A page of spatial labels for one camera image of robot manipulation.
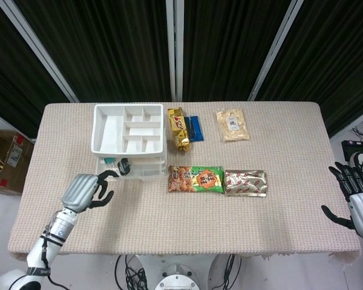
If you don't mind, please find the white plastic drawer organizer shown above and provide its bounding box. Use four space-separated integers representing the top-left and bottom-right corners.
91 103 169 179

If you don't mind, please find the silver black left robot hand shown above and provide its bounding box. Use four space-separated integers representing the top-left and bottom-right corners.
61 170 120 212

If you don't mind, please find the black grey small gadget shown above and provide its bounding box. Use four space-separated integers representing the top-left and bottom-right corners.
117 158 132 176

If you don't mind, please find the silver foil bag red print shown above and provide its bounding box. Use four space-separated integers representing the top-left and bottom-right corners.
223 169 267 198

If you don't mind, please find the clear bag of pale snacks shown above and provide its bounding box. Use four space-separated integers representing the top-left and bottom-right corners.
215 108 250 143

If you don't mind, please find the beige woven tablecloth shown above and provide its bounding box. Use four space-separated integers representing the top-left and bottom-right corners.
6 101 361 261

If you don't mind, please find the blue snack bar package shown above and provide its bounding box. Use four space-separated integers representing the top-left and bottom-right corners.
184 115 205 143

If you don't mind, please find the black electronic device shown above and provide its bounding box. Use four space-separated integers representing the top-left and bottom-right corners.
341 139 363 163

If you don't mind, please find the green orange snack bag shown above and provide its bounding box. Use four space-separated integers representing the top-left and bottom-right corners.
168 164 224 195

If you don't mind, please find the black cable bundle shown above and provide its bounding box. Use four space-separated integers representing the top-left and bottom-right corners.
222 255 243 289
114 255 148 290

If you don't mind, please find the white metal frame post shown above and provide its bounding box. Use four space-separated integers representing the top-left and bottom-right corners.
165 0 185 102
247 0 305 102
0 0 79 103

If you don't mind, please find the gold snack bar package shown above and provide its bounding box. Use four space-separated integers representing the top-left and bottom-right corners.
167 108 191 154

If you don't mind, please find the white robot torso base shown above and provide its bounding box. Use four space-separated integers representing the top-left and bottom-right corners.
139 255 224 290

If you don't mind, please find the brown cardboard box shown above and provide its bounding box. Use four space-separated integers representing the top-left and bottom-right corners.
0 129 36 196

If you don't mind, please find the black curtain panel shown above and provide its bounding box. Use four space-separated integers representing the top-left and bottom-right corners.
255 0 363 138
183 0 292 102
13 0 174 103
0 0 71 138

